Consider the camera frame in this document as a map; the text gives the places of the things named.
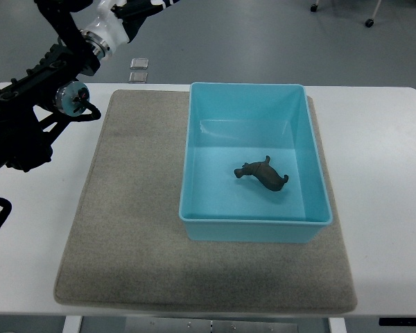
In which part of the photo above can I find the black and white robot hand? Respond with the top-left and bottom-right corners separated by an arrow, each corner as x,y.
81,0 -> 177,60

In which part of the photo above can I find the brown toy hippo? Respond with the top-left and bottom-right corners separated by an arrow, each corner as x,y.
234,155 -> 289,191

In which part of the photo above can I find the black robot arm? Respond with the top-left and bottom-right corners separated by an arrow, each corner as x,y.
0,1 -> 100,172

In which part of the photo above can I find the blue plastic box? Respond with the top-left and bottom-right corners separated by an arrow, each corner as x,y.
179,83 -> 333,243

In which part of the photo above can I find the upper metal floor plate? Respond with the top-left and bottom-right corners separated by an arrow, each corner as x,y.
130,58 -> 149,69

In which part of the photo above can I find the metal floor plate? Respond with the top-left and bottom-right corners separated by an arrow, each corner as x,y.
130,58 -> 149,69
128,71 -> 148,83

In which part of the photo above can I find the lower metal floor plate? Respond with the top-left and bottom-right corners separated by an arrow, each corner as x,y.
128,71 -> 148,83

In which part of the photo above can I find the grey felt mat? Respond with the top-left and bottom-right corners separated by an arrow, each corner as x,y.
53,90 -> 357,314

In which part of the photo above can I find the black caster wheel right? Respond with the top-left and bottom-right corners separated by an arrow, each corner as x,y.
365,19 -> 374,28

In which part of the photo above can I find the black table control panel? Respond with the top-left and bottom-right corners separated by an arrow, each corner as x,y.
379,317 -> 416,327

